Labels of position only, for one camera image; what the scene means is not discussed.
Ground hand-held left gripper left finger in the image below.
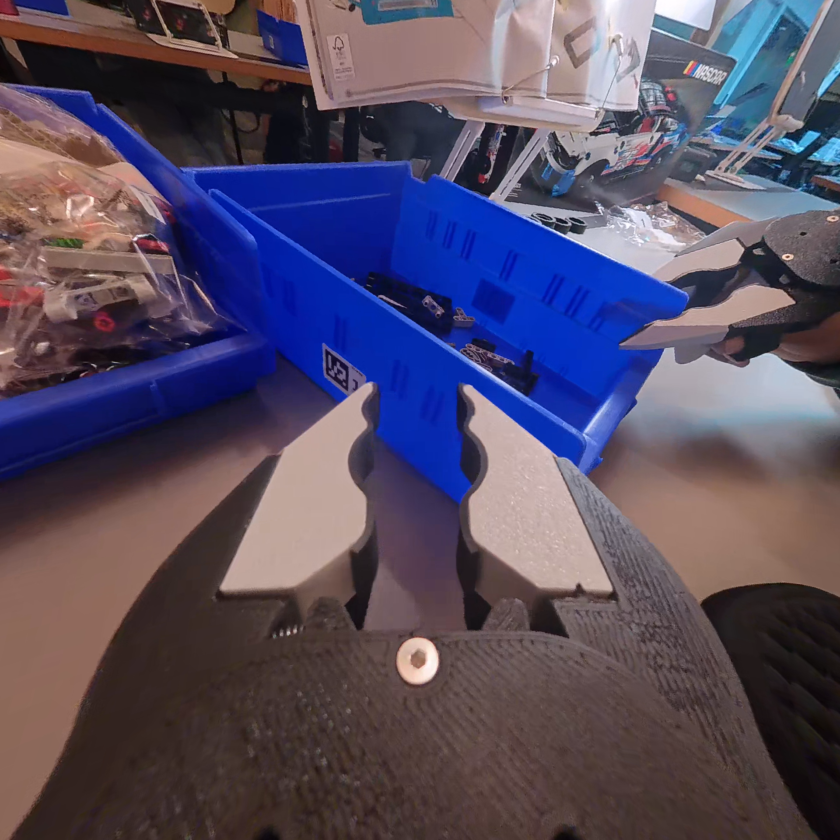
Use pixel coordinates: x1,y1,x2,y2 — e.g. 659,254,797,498
220,382,380,631

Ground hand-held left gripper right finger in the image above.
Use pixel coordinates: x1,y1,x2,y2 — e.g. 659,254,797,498
457,384,616,631

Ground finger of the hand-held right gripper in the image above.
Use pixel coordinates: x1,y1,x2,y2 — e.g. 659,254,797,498
651,218,777,294
617,281,799,366

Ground blue bin with tag label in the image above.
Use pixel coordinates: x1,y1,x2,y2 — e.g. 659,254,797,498
184,161,690,503

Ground lego set box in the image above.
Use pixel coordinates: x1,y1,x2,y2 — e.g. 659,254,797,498
512,29,739,207

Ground large clear bag lego parts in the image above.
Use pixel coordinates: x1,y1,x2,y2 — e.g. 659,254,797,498
0,85,240,398

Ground lego instruction booklet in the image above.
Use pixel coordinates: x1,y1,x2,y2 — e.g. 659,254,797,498
298,0,657,122

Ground empty clear plastic bag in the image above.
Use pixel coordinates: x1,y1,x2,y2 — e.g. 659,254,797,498
600,200,706,253

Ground wooden stand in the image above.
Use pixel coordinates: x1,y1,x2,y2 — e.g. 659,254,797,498
707,0,840,191

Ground blue plastic bin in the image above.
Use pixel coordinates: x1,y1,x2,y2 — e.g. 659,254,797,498
0,84,277,480

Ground white book stand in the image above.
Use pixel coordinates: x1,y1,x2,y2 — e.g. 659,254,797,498
433,92,608,201

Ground small blue background bin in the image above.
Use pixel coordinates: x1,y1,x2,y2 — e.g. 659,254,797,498
256,8,309,67

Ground black lego frame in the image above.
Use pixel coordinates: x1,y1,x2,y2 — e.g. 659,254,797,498
364,272,454,332

